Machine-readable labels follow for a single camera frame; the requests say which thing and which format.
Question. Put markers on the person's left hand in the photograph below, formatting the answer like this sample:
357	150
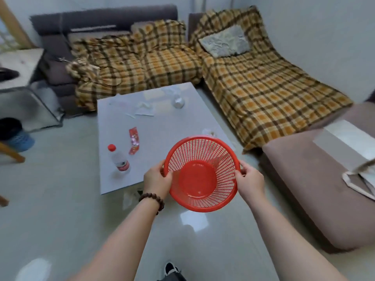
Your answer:
155	181

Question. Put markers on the person's right hand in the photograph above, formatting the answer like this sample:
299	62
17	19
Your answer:
251	184

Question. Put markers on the person's left thumb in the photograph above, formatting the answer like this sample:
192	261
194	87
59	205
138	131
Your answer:
162	168

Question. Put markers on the person's right thumb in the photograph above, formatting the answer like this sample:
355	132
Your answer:
238	173

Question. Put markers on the red plastic mesh basket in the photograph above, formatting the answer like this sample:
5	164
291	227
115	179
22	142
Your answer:
202	178

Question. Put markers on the person's left forearm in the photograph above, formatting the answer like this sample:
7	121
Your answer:
123	242

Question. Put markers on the person's right forearm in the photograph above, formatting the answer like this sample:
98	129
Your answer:
290	245

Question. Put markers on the red snack wrapper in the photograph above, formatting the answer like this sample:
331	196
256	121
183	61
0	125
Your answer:
134	141

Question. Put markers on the clear water bottle red cap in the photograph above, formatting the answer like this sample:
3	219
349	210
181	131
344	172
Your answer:
120	160

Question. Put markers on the crumpled white tissue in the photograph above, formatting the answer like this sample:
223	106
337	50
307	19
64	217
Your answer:
145	109

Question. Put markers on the crumpled silver foil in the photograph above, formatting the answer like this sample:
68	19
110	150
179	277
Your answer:
178	102

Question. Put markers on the brown sofa section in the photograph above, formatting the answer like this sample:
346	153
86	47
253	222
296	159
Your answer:
310	187

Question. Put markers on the yellow plaid blanket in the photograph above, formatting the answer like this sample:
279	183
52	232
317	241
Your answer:
263	93
137	67

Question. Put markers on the black and white shoe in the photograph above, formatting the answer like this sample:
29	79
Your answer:
170	269

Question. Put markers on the grey trouser leg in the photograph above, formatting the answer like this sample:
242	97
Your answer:
172	277

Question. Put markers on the white tote bag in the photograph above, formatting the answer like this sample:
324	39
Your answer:
356	181

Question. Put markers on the grey textured pillow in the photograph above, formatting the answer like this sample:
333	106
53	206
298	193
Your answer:
225	41

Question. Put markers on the blue bin with black bag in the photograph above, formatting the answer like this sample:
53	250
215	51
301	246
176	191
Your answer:
16	137

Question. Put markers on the wooden chair leg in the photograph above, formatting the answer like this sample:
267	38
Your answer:
3	201
11	153

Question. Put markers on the white side table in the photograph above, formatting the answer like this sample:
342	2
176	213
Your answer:
20	73

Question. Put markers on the dark grey sofa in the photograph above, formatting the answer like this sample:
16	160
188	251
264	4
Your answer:
58	32

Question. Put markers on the black object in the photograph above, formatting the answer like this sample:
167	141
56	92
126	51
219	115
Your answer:
8	74

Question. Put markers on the wooden frame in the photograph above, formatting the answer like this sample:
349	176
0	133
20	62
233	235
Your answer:
14	23

